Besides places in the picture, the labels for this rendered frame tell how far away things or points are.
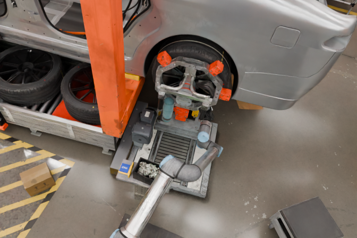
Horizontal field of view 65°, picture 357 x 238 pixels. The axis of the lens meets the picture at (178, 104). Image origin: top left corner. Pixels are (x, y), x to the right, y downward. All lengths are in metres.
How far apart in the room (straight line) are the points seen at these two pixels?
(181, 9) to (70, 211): 1.90
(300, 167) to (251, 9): 1.92
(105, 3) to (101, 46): 0.29
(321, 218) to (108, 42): 2.14
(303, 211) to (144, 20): 1.98
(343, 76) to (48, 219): 4.01
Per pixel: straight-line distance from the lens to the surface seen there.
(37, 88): 2.90
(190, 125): 2.87
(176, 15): 2.03
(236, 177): 2.96
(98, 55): 1.74
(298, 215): 2.65
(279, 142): 3.36
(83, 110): 2.64
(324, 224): 2.74
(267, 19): 1.98
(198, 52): 2.17
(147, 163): 2.28
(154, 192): 1.93
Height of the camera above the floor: 2.57
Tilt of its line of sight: 51 degrees down
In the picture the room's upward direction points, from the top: 11 degrees clockwise
